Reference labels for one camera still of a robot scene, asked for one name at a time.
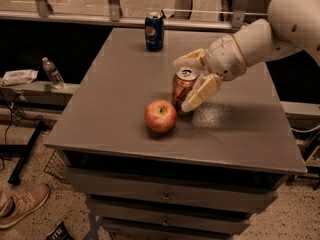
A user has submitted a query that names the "grey drawer cabinet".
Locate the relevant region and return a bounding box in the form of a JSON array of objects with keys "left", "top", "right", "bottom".
[{"left": 47, "top": 28, "right": 306, "bottom": 240}]

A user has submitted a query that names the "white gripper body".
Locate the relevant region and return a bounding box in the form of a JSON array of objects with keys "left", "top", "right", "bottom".
[{"left": 203, "top": 35, "right": 247, "bottom": 81}]

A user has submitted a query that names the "orange soda can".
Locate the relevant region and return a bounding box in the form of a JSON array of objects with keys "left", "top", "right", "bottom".
[{"left": 172, "top": 67, "right": 199, "bottom": 114}]

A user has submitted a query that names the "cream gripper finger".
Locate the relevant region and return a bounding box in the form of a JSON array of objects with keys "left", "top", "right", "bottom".
[
  {"left": 181, "top": 73, "right": 222, "bottom": 112},
  {"left": 173, "top": 48, "right": 207, "bottom": 71}
]

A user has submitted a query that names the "red apple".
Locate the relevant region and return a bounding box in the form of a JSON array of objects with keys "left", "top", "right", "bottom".
[{"left": 145, "top": 100, "right": 177, "bottom": 133}]

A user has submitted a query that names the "white wipes packet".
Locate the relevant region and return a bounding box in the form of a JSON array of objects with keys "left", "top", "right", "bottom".
[{"left": 1, "top": 69, "right": 38, "bottom": 86}]

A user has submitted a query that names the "black cable on floor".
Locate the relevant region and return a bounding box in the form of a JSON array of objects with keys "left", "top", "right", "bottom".
[{"left": 0, "top": 89, "right": 44, "bottom": 172}]

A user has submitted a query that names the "black printed bag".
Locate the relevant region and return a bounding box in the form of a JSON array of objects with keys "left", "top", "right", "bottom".
[{"left": 45, "top": 221, "right": 75, "bottom": 240}]

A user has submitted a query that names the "blue Pepsi can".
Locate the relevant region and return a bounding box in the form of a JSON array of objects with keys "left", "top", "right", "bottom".
[{"left": 145, "top": 12, "right": 164, "bottom": 51}]

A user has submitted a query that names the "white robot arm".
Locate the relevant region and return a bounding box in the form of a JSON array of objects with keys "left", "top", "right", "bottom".
[{"left": 173, "top": 0, "right": 320, "bottom": 112}]

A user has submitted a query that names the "clear plastic water bottle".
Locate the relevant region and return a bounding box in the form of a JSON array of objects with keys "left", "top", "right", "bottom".
[{"left": 42, "top": 57, "right": 65, "bottom": 89}]

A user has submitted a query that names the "black metal stand leg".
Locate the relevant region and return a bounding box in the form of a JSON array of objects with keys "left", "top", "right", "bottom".
[{"left": 8, "top": 121, "right": 45, "bottom": 186}]

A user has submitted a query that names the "wire mesh basket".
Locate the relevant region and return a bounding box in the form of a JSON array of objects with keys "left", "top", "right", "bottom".
[{"left": 44, "top": 151, "right": 69, "bottom": 184}]

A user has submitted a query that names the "tan sneaker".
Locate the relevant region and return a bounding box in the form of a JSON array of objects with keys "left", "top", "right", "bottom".
[{"left": 0, "top": 184, "right": 50, "bottom": 229}]

